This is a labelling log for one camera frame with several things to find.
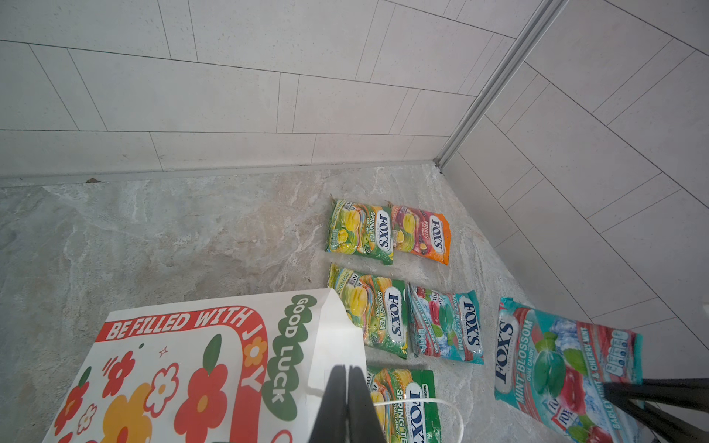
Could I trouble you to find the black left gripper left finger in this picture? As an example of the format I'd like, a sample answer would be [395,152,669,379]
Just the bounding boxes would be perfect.
[308,365,347,443]

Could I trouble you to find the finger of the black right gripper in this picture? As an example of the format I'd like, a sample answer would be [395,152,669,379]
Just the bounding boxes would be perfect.
[603,378,708,404]
[617,402,708,443]

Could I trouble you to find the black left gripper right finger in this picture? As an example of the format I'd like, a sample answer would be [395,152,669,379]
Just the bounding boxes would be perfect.
[347,367,386,443]

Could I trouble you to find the green snack pack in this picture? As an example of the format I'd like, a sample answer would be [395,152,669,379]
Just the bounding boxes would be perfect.
[366,367,442,443]

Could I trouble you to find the white floral paper bag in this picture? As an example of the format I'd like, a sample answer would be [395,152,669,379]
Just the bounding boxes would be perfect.
[45,289,371,442]

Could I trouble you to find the green yellow candy bag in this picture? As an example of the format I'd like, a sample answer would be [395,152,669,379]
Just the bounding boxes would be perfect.
[326,199,394,266]
[328,264,409,359]

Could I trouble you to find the teal snack pack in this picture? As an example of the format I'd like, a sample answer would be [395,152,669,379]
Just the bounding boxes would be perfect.
[407,284,484,365]

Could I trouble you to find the orange pink candy bag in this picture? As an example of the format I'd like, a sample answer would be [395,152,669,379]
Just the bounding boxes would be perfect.
[389,203,452,266]

